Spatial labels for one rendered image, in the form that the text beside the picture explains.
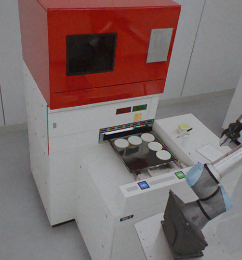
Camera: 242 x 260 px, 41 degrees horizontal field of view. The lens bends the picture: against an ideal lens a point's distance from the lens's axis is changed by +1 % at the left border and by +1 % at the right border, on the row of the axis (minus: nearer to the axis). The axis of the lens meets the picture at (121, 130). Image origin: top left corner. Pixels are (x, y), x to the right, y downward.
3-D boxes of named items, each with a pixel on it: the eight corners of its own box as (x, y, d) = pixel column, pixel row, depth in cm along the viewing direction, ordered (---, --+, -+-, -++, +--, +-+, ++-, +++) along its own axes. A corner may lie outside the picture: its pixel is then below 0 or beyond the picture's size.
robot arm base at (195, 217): (201, 236, 166) (218, 226, 163) (189, 227, 155) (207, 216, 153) (188, 210, 176) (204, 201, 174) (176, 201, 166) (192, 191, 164)
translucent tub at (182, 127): (176, 130, 237) (178, 123, 233) (185, 130, 239) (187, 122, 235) (180, 136, 231) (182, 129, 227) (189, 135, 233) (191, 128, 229)
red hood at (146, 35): (22, 59, 246) (14, -28, 212) (118, 51, 279) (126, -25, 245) (50, 110, 194) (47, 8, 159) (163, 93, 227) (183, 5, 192)
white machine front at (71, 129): (48, 154, 222) (46, 104, 199) (149, 133, 256) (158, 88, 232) (49, 157, 220) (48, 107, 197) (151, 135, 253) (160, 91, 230)
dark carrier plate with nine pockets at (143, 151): (109, 139, 231) (109, 139, 230) (150, 131, 245) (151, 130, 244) (131, 171, 206) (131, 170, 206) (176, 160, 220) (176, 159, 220)
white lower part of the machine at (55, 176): (30, 175, 318) (25, 104, 270) (107, 158, 351) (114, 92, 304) (50, 232, 268) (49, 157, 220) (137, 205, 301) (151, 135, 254)
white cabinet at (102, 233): (73, 225, 276) (76, 151, 229) (168, 195, 316) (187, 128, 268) (102, 296, 231) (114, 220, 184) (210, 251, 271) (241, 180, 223)
